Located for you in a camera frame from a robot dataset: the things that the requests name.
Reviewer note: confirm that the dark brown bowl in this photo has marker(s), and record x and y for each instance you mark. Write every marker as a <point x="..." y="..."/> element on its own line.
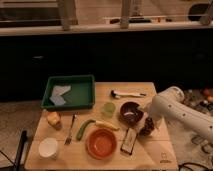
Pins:
<point x="130" y="114"/>

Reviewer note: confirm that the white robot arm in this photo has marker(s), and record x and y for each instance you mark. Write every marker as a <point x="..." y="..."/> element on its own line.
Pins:
<point x="168" y="103"/>

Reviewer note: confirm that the green plastic tray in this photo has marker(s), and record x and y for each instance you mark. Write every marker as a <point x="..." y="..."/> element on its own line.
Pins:
<point x="81" y="95"/>

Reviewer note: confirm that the green cup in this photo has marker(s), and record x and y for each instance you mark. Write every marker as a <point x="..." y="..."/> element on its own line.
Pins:
<point x="109" y="109"/>

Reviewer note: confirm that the yellow banana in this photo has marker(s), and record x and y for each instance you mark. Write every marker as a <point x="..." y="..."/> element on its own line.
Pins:
<point x="107" y="125"/>

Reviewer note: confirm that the grey folded cloth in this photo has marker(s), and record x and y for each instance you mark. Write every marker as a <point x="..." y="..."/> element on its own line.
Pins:
<point x="57" y="95"/>

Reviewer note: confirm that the black rectangular grater box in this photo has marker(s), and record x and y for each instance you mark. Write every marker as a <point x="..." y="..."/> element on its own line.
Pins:
<point x="129" y="141"/>

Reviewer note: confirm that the green cucumber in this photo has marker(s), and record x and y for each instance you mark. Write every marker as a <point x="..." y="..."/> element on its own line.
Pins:
<point x="83" y="128"/>

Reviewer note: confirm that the orange bowl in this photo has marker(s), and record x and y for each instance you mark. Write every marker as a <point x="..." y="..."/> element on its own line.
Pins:
<point x="101" y="144"/>

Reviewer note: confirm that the silver fork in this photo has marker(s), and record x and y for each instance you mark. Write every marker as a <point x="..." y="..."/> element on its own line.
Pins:
<point x="69" y="137"/>

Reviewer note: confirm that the white cup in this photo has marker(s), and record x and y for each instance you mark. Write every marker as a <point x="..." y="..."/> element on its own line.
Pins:
<point x="48" y="148"/>

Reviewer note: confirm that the white handled brush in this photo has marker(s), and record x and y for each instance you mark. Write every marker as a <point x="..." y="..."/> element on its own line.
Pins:
<point x="120" y="94"/>

